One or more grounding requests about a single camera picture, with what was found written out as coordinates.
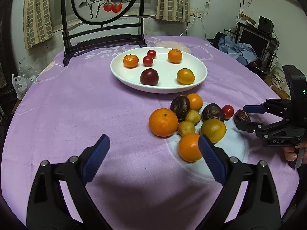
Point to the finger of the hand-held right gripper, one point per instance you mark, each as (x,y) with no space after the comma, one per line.
(249,126)
(254,109)

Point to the small dark passion fruit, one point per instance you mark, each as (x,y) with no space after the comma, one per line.
(242,116)

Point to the round painted screen black stand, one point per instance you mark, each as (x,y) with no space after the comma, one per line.
(103,2)

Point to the black monitor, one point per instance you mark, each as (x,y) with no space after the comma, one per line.
(255,38)

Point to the white oval plate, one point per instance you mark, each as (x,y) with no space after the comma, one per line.
(165,83)

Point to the person's right hand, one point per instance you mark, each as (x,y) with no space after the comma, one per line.
(290,153)

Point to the purple tablecloth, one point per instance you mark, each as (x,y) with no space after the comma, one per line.
(96,115)

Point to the greenish-yellow tangerine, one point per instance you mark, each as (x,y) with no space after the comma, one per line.
(214,129)

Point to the small orange tangerine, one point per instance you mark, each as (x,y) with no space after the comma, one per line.
(175,56)
(130,61)

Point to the small yellow-green fruit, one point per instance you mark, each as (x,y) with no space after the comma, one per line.
(193,117)
(186,128)

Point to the cardboard box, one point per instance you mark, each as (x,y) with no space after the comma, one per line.
(245,18)

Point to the white bucket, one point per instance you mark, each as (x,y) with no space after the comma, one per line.
(279,76)

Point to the checked beige curtain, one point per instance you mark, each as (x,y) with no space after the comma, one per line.
(37,16)
(172,2)

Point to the large orange tangerine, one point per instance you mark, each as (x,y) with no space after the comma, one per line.
(163,122)

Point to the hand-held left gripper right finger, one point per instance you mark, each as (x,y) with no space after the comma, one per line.
(212,159)

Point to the dark red plum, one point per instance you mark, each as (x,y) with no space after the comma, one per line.
(149,77)

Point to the black hat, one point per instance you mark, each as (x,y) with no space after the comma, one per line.
(214,40)

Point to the yellow-orange tangerine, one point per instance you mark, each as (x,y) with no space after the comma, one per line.
(185,76)

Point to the dark purple passion fruit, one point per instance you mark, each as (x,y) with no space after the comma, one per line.
(213,112)
(179,107)

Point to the blue cloth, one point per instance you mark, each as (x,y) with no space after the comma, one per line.
(239,49)

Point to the white plastic bag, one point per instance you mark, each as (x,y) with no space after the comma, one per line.
(21,86)

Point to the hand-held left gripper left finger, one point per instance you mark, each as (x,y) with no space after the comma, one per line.
(96,157)

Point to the black speaker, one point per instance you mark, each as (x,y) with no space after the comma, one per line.
(266,25)

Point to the red cherry tomato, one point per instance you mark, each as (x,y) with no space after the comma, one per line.
(151,53)
(228,112)
(148,61)

